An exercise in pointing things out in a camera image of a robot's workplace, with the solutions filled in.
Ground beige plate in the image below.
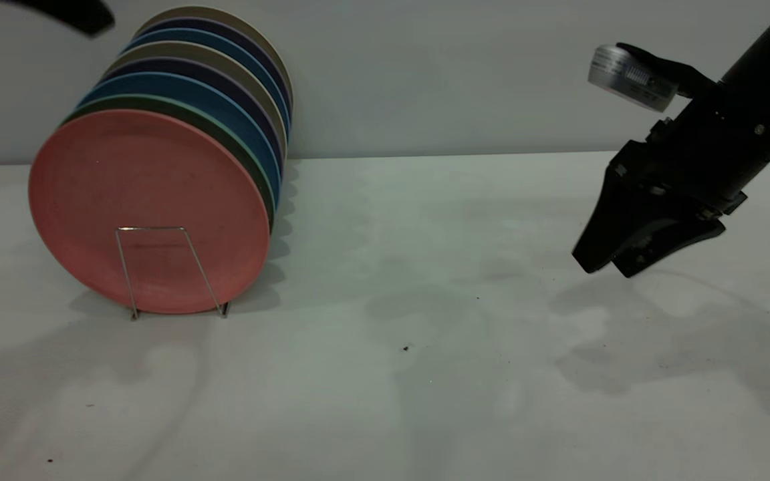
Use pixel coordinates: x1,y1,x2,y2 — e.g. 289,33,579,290
136,7,294,111
104,41,289,159

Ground silver wire plate rack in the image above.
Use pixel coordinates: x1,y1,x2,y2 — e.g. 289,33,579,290
115,226,231,322

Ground pink plate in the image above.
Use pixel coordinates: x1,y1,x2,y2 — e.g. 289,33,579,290
29,109,272,316

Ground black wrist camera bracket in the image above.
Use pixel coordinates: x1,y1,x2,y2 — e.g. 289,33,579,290
616,42,718,101

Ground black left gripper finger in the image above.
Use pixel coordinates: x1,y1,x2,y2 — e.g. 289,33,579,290
0,0,116,38

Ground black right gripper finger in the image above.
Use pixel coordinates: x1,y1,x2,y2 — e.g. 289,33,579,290
571,175,666,274
612,216,727,279

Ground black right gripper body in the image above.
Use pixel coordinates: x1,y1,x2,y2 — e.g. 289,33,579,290
609,107,770,221

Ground blue plate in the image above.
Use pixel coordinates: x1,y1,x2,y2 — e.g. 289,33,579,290
122,28,291,136
78,72,282,208

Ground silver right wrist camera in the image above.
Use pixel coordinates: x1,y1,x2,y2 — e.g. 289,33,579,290
588,44,680,113

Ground green plate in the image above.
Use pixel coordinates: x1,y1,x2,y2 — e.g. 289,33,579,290
63,94,277,231

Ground dark purple plate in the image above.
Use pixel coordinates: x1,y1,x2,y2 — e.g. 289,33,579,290
98,58,285,176
134,18,292,116

